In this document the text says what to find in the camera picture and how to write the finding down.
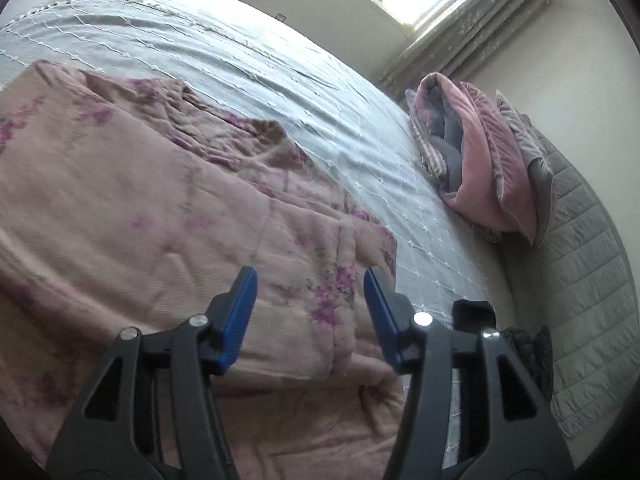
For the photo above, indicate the blue-black left gripper right finger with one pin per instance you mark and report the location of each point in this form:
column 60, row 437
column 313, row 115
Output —
column 472, row 410

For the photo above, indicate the blue-black left gripper left finger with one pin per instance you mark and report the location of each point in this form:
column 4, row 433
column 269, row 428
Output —
column 148, row 411

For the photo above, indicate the pink floral padded jacket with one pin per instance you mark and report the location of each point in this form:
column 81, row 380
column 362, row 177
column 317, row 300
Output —
column 132, row 202

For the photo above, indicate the black garment on bed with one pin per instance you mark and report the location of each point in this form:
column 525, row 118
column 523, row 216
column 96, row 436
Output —
column 535, row 352

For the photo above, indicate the grey quilted headboard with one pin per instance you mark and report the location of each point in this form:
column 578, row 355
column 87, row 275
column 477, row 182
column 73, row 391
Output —
column 579, row 285

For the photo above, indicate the pink velvet pillow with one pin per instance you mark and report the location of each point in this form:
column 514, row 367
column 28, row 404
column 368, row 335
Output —
column 514, row 192

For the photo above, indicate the pink grey folded quilt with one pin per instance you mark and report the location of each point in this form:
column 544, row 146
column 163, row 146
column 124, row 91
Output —
column 454, row 150

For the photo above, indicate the grey pink pillow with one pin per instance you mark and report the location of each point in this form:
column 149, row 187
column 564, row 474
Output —
column 537, row 164

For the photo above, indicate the plaid pillow under quilt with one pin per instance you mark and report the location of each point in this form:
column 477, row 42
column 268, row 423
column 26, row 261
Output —
column 466, row 146

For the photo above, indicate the grey grid bedspread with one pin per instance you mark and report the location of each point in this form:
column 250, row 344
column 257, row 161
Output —
column 239, row 60

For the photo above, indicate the grey patterned right curtain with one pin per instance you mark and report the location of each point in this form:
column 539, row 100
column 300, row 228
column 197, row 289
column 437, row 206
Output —
column 456, row 38

